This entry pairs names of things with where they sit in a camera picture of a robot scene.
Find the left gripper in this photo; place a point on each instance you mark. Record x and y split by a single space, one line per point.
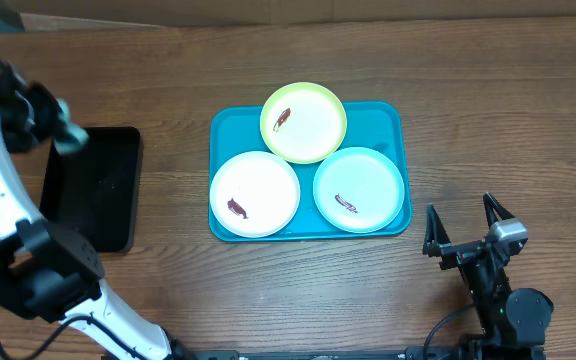
49 123

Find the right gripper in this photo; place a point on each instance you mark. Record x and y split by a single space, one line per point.
436 243

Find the green sponge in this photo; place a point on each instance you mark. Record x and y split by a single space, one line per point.
69 138

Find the yellow-green plate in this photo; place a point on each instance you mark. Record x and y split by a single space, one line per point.
303 122

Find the white plate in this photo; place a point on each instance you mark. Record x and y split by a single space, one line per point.
254 194

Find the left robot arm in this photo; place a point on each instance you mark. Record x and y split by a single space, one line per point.
46 270

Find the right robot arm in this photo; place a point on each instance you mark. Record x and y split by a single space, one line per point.
513 321

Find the teal plastic tray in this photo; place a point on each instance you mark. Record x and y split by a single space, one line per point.
372 124

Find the black rectangular bin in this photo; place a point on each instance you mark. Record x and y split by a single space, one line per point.
95 190

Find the light blue plate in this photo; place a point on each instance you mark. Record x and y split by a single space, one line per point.
358 190

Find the cardboard strip at back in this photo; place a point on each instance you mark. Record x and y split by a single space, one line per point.
176 13

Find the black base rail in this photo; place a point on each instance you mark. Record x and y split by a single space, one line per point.
410 353

